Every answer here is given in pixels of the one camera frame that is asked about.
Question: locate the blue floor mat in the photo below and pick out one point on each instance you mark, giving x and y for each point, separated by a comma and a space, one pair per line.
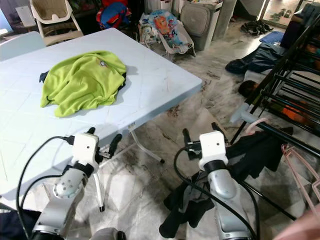
272, 37

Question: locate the light blue plastic chair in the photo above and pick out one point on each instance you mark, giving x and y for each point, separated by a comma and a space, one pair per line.
20, 47

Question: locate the flat screen television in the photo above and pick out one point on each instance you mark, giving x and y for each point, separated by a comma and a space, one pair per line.
4, 25

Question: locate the black metal drying rack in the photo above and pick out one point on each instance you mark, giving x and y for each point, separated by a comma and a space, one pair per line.
242, 116

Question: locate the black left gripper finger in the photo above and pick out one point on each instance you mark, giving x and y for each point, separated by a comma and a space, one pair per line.
91, 131
116, 144

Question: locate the grey lidded bin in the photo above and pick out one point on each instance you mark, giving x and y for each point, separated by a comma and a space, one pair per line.
200, 25

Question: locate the pale blue plastic table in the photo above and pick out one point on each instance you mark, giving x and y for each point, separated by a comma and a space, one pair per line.
160, 85

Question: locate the white floor mattress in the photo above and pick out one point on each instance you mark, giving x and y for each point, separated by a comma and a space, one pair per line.
255, 75

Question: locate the grey robot left leg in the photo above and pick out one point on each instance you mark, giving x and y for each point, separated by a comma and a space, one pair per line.
107, 235

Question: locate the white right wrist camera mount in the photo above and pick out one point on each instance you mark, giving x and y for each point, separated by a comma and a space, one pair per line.
212, 147

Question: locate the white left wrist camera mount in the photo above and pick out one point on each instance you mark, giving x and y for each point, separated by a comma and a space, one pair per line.
85, 150

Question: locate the pink plastic hanger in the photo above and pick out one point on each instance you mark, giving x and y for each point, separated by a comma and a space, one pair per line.
255, 122

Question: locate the white beige high chair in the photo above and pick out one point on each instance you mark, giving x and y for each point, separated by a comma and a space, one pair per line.
50, 10

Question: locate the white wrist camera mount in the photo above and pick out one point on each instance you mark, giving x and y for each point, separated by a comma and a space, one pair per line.
85, 150
212, 147

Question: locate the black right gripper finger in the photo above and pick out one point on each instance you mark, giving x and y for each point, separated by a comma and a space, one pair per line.
216, 128
187, 140

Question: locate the dark sandals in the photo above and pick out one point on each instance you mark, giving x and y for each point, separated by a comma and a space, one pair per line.
255, 27

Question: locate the lime green shirt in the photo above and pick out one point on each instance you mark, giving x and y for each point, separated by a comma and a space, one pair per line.
80, 82

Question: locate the red blue backpack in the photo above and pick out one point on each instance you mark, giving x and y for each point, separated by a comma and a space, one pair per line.
114, 15

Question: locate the black garment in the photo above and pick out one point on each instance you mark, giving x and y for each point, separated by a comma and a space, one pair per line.
255, 150

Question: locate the purple sofa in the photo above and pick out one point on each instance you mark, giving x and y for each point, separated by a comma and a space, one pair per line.
292, 30

